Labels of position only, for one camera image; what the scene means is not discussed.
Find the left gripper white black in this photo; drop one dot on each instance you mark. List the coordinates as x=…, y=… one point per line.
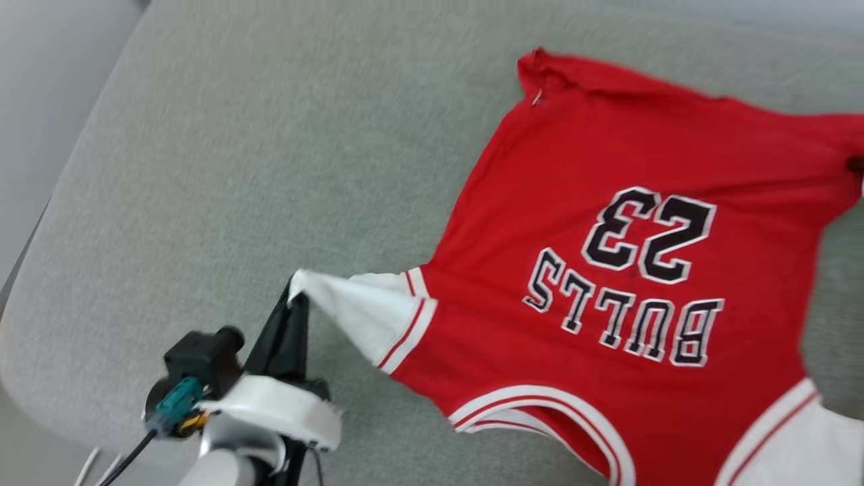
x=277, y=405

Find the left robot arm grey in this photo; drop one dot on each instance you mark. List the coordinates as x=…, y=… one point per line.
x=223, y=469

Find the red Bulls basketball jersey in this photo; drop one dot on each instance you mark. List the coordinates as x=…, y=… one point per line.
x=607, y=135

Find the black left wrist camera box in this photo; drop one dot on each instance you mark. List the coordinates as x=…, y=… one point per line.
x=202, y=358

